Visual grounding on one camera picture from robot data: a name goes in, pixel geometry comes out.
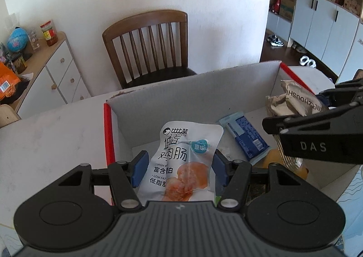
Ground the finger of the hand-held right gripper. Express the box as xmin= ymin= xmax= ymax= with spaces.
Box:
xmin=262 ymin=99 xmax=363 ymax=134
xmin=318 ymin=69 xmax=363 ymax=110

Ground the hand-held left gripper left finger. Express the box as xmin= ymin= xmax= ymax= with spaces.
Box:
xmin=58 ymin=150 xmax=150 ymax=213

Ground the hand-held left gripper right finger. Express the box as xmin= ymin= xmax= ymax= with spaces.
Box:
xmin=213 ymin=148 xmax=303 ymax=213

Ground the beige crinkled snack bag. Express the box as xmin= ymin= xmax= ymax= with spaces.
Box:
xmin=266 ymin=79 xmax=331 ymax=171

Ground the white orange food pouch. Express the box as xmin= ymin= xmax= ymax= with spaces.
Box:
xmin=139 ymin=121 xmax=224 ymax=203

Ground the red cardboard box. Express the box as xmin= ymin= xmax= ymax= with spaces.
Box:
xmin=103 ymin=60 xmax=362 ymax=206

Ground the blue snack bar packet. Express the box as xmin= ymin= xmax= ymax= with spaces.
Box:
xmin=218 ymin=112 xmax=270 ymax=162

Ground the yellow packaged bun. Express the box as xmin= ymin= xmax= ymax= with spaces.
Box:
xmin=251 ymin=148 xmax=309 ymax=180

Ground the grey shoe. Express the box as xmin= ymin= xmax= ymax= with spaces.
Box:
xmin=289 ymin=43 xmax=308 ymax=54

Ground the brown cardboard carton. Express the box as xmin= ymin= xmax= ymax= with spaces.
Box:
xmin=279 ymin=0 xmax=297 ymax=20

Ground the white sideboard cabinet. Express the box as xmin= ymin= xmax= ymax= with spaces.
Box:
xmin=13 ymin=31 xmax=92 ymax=118

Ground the light wooden rack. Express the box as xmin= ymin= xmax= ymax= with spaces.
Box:
xmin=0 ymin=104 xmax=21 ymax=128

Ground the dark wooden chair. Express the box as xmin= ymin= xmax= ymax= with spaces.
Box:
xmin=102 ymin=10 xmax=197 ymax=89

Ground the orange snack bag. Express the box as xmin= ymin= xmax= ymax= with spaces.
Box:
xmin=0 ymin=61 xmax=22 ymax=101

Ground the dark printed tin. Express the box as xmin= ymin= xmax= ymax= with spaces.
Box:
xmin=11 ymin=54 xmax=27 ymax=74

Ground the red-lidded sauce jar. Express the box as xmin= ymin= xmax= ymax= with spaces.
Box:
xmin=40 ymin=20 xmax=59 ymax=47

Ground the clear acrylic stand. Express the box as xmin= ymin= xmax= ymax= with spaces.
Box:
xmin=27 ymin=28 xmax=40 ymax=50

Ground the blue globe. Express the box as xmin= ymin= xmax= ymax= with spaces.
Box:
xmin=7 ymin=27 xmax=30 ymax=53

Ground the printed photo card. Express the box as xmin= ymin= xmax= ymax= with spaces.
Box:
xmin=0 ymin=43 xmax=10 ymax=62

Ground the grey wall cabinet unit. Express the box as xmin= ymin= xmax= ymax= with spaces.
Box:
xmin=267 ymin=0 xmax=363 ymax=76

